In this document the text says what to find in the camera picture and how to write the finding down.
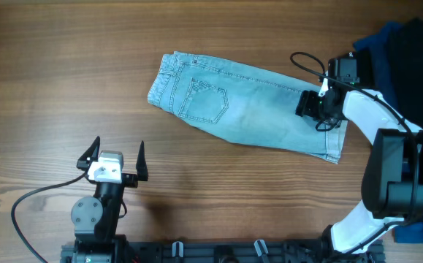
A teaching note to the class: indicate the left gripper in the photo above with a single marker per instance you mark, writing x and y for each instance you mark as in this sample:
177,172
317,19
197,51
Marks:
131,180

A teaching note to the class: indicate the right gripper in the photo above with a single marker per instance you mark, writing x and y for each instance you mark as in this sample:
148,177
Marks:
306,106

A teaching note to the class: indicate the light blue denim shorts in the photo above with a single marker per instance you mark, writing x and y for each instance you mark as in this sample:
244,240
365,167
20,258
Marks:
242,104

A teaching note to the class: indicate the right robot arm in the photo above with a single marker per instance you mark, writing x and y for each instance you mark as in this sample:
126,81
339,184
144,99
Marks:
359,230

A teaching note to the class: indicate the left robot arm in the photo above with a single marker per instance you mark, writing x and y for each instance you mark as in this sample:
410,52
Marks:
96,218

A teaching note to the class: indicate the dark blue folded garment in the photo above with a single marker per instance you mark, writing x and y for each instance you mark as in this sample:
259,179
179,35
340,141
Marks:
392,186

